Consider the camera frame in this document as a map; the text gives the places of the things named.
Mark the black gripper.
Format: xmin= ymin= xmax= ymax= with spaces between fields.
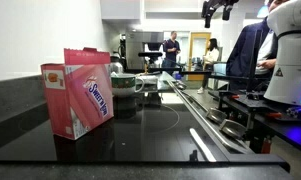
xmin=202 ymin=0 xmax=239 ymax=28

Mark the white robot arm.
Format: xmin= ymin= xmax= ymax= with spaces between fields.
xmin=226 ymin=0 xmax=301 ymax=106

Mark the white green floral mug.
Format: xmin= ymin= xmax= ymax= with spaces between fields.
xmin=111 ymin=73 xmax=145 ymax=97

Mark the woman in white top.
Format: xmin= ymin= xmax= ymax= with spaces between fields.
xmin=197 ymin=38 xmax=219 ymax=94

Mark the man in dark shirt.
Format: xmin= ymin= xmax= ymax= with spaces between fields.
xmin=162 ymin=31 xmax=181 ymax=68

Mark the seated person in blue jacket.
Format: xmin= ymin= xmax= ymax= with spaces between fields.
xmin=225 ymin=0 xmax=291 ymax=91

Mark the stainless steel refrigerator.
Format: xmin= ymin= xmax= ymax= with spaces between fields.
xmin=126 ymin=31 xmax=164 ymax=69

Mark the stove control knob far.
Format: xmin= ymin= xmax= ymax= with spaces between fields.
xmin=206 ymin=108 xmax=227 ymax=124

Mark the stove control knob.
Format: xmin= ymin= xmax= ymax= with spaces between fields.
xmin=220 ymin=119 xmax=246 ymax=139
xmin=206 ymin=108 xmax=227 ymax=124

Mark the silver kettle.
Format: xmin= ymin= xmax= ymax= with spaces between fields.
xmin=110 ymin=56 xmax=124 ymax=74

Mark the stove control knob near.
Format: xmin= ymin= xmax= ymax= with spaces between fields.
xmin=220 ymin=119 xmax=246 ymax=139

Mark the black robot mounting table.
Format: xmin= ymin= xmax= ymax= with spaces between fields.
xmin=209 ymin=90 xmax=301 ymax=153

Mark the pink Sweet'N Low box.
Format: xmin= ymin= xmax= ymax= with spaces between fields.
xmin=41 ymin=48 xmax=114 ymax=140

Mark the black camera on stand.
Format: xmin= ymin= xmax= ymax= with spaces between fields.
xmin=138 ymin=51 xmax=163 ymax=74

